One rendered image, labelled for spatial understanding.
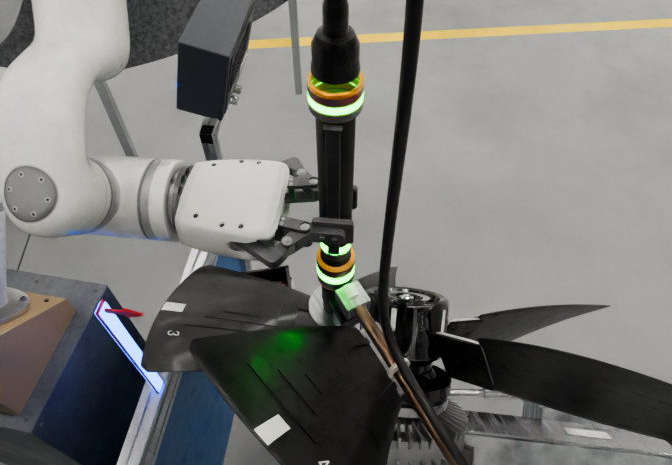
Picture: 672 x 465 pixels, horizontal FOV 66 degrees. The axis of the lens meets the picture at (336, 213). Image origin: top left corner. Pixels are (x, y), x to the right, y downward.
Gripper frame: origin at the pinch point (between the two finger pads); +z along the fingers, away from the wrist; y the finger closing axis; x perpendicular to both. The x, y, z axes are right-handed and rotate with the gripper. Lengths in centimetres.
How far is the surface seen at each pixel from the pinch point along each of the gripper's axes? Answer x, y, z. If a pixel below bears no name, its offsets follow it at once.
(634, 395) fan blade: -13.0, 10.4, 31.6
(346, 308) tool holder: -10.7, 4.8, 1.5
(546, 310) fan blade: -32.8, -9.9, 31.5
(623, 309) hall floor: -148, -80, 105
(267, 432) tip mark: -3.9, 20.4, -3.4
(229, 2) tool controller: -22, -76, -33
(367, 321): -10.7, 6.1, 3.9
